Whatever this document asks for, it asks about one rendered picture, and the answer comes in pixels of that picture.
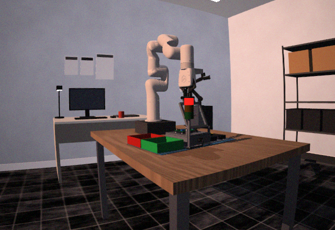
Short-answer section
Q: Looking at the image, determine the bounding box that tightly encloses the green bin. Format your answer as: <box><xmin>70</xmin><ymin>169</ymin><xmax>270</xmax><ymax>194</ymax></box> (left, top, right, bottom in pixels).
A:
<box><xmin>141</xmin><ymin>136</ymin><xmax>184</xmax><ymax>154</ymax></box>

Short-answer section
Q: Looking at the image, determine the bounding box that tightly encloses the red bin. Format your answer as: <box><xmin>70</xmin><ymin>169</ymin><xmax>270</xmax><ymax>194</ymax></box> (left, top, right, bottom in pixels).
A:
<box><xmin>127</xmin><ymin>133</ymin><xmax>164</xmax><ymax>148</ymax></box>

